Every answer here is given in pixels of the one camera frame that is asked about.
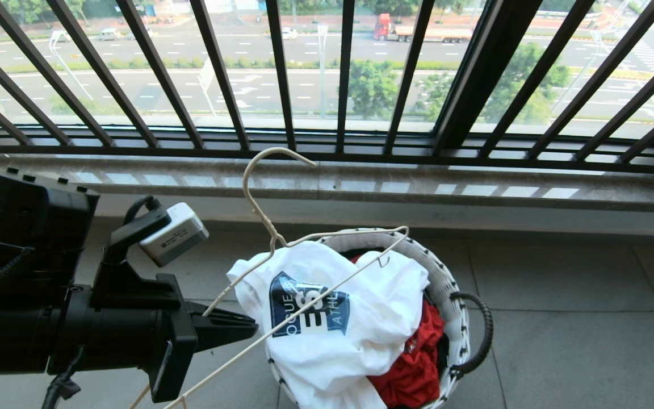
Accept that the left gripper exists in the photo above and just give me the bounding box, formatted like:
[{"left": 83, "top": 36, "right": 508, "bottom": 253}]
[{"left": 49, "top": 273, "right": 260, "bottom": 404}]

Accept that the cream wire clothes hanger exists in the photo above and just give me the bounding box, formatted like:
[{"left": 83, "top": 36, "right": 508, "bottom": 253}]
[{"left": 128, "top": 147, "right": 410, "bottom": 409}]

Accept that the red garment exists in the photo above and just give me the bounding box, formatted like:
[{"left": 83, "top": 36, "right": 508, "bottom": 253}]
[{"left": 351, "top": 253, "right": 446, "bottom": 409}]

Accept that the white woven laundry basket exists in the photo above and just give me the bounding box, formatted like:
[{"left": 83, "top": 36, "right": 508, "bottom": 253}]
[{"left": 264, "top": 227, "right": 495, "bottom": 409}]

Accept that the white printed t-shirt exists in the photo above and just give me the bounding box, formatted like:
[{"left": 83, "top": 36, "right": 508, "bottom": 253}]
[{"left": 227, "top": 241, "right": 430, "bottom": 409}]

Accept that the black metal window railing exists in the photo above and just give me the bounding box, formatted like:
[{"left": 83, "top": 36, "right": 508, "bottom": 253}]
[{"left": 0, "top": 0, "right": 654, "bottom": 177}]

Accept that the grey stone window sill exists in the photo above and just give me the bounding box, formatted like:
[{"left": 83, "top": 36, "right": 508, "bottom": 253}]
[{"left": 0, "top": 152, "right": 654, "bottom": 237}]

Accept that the red truck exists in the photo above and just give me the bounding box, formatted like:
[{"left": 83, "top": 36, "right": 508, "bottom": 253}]
[{"left": 373, "top": 12, "right": 474, "bottom": 44}]

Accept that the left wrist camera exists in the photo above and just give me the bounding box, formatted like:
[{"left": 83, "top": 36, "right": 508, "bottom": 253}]
[{"left": 91, "top": 195, "right": 210, "bottom": 311}]

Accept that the black cable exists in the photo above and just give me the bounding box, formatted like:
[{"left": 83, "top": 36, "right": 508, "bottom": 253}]
[{"left": 40, "top": 345, "right": 87, "bottom": 409}]

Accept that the black window frame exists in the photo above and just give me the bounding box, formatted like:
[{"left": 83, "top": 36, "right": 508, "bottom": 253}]
[{"left": 433, "top": 0, "right": 534, "bottom": 155}]

